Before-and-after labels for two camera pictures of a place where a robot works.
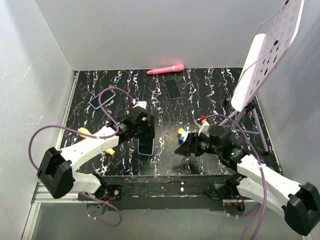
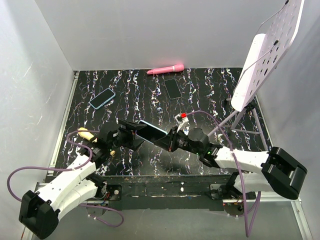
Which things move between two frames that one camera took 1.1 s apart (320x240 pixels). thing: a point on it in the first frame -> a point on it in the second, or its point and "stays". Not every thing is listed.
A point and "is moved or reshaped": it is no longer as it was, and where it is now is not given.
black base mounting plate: (160, 192) stays
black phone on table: (172, 88) stays
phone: (145, 146) is moved or reshaped
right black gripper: (190, 145) -> (168, 142)
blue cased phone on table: (105, 97) stays
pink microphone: (175, 68) stays
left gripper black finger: (150, 133) -> (135, 143)
